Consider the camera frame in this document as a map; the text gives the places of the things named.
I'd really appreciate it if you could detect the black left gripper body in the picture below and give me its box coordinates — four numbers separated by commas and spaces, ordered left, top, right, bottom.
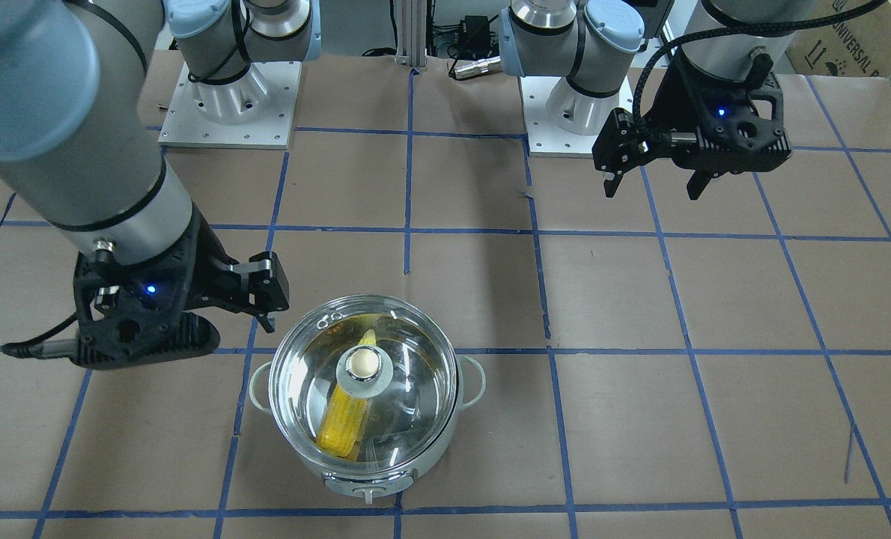
592, 51, 792, 180

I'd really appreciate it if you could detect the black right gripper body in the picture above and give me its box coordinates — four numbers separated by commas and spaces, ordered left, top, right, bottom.
73, 208, 291, 371

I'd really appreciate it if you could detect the glass pot lid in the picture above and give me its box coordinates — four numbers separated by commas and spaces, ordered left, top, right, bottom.
264, 294, 465, 481

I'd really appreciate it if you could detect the yellow corn cob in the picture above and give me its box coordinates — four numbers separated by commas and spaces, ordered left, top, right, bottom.
317, 329, 383, 458

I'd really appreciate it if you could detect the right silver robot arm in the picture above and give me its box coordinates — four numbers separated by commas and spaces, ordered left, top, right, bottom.
0, 1, 321, 371

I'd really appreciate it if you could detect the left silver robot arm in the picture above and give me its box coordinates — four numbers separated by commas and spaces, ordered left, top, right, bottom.
498, 1, 815, 199

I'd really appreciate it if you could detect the cardboard box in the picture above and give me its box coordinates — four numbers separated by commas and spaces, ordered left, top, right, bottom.
785, 1, 891, 76

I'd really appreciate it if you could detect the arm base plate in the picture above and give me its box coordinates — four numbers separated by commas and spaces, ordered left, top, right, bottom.
520, 76, 633, 158
158, 61, 302, 150

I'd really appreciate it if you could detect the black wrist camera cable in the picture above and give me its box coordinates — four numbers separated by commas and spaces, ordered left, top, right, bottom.
1, 311, 81, 362

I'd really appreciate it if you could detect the aluminium frame post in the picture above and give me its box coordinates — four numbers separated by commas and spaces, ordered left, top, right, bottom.
393, 1, 433, 72

